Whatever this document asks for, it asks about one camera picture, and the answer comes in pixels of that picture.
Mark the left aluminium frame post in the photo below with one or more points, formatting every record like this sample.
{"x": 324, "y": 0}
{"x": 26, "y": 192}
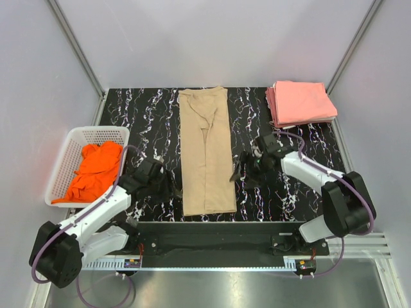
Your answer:
{"x": 75, "y": 46}

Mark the white plastic laundry basket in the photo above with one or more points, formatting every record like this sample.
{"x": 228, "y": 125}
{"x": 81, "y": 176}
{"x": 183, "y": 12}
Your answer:
{"x": 70, "y": 158}

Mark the orange t shirt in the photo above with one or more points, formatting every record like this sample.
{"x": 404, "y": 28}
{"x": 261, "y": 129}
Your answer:
{"x": 97, "y": 172}

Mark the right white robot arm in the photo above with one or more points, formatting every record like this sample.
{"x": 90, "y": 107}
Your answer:
{"x": 347, "y": 207}

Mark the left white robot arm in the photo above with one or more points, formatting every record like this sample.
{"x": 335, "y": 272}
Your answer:
{"x": 61, "y": 250}

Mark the right aluminium frame post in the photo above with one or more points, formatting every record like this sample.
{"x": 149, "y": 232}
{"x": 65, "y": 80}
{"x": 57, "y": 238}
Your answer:
{"x": 357, "y": 38}

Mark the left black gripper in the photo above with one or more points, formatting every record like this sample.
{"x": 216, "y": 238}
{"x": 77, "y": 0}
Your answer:
{"x": 169, "y": 192}

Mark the aluminium frame post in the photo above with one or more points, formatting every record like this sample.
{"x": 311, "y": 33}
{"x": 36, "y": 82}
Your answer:
{"x": 357, "y": 38}
{"x": 75, "y": 46}

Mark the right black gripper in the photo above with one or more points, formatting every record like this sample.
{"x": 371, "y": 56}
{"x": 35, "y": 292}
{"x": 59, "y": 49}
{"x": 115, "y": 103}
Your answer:
{"x": 246, "y": 160}

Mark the beige t shirt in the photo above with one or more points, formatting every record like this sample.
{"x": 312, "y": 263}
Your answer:
{"x": 205, "y": 152}

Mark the white slotted cable duct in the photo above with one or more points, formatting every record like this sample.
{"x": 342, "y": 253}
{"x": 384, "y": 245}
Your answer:
{"x": 122, "y": 264}

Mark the folded pink t shirt stack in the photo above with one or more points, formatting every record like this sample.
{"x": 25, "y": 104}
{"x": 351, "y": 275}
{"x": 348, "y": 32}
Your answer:
{"x": 293, "y": 103}

